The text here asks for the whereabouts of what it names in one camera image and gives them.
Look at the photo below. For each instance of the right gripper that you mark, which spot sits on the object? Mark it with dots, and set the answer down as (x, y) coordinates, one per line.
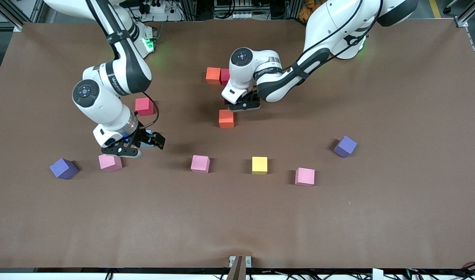
(145, 135)

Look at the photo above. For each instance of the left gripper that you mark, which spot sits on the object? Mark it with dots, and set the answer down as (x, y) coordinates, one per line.
(254, 97)

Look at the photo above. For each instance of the orange foam cube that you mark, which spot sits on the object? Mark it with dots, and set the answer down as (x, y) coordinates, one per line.
(226, 119)
(213, 76)

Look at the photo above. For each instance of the red foam cube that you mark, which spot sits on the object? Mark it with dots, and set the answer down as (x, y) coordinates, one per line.
(225, 76)
(145, 107)

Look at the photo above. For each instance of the pink foam cube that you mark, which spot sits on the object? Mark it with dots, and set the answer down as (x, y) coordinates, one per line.
(304, 176)
(200, 163)
(110, 163)

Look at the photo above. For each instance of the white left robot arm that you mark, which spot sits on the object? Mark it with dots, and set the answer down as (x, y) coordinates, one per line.
(276, 74)

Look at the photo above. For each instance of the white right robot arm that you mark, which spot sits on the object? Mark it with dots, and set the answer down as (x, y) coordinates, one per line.
(105, 97)

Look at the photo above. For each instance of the yellow foam cube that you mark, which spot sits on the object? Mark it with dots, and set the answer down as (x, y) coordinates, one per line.
(259, 165)

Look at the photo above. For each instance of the white power strip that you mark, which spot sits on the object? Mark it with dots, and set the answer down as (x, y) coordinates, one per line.
(241, 15)
(171, 16)

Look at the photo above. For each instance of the purple foam cube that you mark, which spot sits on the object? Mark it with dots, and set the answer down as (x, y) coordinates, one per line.
(63, 168)
(345, 146)

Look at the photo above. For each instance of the brown paper table cover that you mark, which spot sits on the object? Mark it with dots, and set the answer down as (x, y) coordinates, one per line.
(237, 225)

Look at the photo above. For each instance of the pile of orange bags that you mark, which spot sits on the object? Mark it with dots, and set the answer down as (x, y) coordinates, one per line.
(305, 9)

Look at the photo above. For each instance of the brown vertical bar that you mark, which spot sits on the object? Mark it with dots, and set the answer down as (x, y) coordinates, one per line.
(237, 270)

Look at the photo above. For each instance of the small white block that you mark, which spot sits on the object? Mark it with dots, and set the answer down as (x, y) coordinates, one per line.
(377, 274)

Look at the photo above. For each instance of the silver metal bracket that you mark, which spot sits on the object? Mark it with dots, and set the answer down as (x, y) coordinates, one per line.
(248, 261)

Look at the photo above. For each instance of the aluminium frame profile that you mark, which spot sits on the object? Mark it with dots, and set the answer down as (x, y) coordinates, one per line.
(8, 14)
(465, 18)

